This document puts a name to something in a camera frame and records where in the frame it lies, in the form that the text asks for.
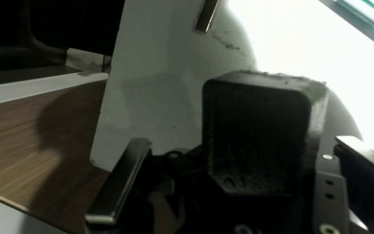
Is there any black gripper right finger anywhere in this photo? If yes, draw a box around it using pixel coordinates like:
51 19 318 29
310 133 374 234

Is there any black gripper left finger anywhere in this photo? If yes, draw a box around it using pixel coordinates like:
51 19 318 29
83 136 197 234

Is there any black felt board duster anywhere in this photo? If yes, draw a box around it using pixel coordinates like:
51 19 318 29
201 70 329 197

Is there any small white table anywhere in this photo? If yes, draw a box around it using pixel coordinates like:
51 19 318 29
88 0 374 174

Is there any black marker pen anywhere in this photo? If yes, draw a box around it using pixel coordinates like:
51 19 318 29
194 0 220 33

